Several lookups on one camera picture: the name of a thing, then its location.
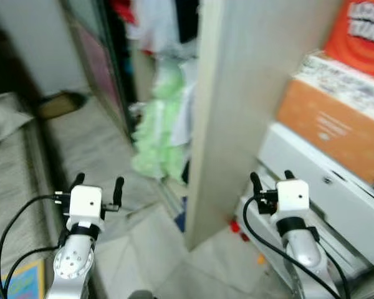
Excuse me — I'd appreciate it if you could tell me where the white drawer unit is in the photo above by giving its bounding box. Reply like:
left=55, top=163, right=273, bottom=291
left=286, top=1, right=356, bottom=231
left=240, top=121, right=374, bottom=288

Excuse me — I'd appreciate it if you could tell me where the small red toy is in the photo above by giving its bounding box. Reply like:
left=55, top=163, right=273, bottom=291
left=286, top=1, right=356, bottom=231
left=229, top=219, right=250, bottom=242

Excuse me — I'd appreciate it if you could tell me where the orange cardboard box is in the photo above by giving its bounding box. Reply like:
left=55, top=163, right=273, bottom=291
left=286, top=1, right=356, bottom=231
left=276, top=78, right=374, bottom=184

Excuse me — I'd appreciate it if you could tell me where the white quilted mattress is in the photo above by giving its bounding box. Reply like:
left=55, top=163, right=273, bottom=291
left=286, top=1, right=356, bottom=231
left=0, top=93, right=58, bottom=281

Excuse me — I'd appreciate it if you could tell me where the crumpled blue denim garment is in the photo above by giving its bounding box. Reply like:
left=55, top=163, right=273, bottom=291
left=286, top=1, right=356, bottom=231
left=175, top=196, right=188, bottom=231

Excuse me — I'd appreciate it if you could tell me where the small brown box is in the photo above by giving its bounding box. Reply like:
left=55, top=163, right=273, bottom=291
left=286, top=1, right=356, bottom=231
left=37, top=90, right=88, bottom=119

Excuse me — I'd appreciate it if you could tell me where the green ruffled dress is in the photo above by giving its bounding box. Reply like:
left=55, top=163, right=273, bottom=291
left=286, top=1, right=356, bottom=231
left=132, top=56, right=197, bottom=183

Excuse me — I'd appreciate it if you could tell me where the grey left robot leg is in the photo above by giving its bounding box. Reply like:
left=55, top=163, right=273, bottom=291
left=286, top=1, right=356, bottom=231
left=128, top=290, right=156, bottom=299

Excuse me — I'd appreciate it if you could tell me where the white hanging shirt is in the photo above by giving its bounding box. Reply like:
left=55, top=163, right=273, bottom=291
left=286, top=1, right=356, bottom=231
left=175, top=81, right=198, bottom=147

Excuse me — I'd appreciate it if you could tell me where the white printed flat box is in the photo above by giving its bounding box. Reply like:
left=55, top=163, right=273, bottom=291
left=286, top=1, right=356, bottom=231
left=292, top=53, right=374, bottom=125

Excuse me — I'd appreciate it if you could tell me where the colourful picture book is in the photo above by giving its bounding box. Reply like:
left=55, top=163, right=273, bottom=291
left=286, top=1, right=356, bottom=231
left=0, top=259, right=46, bottom=299

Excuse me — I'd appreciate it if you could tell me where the black-framed pink sliding door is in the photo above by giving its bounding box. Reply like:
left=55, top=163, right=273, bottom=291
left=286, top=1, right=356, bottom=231
left=61, top=0, right=138, bottom=144

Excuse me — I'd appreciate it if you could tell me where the red Looney Tunes box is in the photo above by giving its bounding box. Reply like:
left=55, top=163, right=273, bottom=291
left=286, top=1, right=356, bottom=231
left=323, top=0, right=374, bottom=82

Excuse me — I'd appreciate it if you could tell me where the pale blue sheer dress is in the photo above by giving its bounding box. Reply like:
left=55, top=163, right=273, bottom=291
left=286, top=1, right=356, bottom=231
left=130, top=0, right=183, bottom=54

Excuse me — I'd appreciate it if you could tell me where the red shiny jacket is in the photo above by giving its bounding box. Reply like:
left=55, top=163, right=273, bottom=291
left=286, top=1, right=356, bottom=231
left=111, top=0, right=138, bottom=26

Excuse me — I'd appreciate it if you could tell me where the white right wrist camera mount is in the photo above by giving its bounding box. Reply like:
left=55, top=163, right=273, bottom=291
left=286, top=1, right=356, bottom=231
left=271, top=179, right=310, bottom=220

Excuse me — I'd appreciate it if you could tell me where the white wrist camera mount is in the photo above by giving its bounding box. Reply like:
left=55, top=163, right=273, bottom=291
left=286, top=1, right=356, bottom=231
left=271, top=179, right=310, bottom=220
left=69, top=184, right=105, bottom=228

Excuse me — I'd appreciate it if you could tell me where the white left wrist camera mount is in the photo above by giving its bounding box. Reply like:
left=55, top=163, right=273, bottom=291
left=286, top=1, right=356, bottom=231
left=69, top=184, right=105, bottom=228

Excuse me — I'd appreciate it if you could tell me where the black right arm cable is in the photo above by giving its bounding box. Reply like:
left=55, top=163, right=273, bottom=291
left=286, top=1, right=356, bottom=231
left=242, top=194, right=343, bottom=299

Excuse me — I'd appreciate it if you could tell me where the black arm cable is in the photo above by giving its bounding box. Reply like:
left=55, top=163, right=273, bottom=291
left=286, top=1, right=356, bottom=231
left=242, top=194, right=343, bottom=299
left=0, top=193, right=72, bottom=299

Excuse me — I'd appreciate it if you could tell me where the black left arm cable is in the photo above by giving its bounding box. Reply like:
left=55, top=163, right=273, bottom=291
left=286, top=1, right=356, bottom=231
left=0, top=193, right=72, bottom=299

